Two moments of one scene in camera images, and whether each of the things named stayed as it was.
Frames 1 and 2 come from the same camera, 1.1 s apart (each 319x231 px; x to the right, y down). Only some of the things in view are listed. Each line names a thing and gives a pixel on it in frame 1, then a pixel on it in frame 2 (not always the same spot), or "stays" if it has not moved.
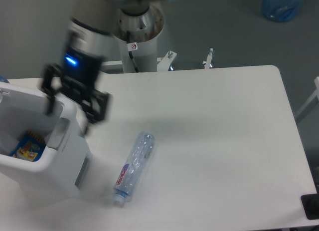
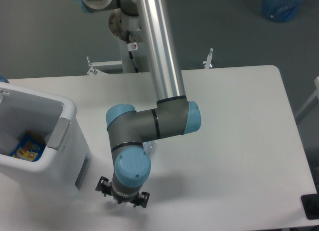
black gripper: (81, 69) -> (143, 200)
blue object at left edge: (3, 79) stays
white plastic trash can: (63, 170) stays
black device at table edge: (310, 204) stays
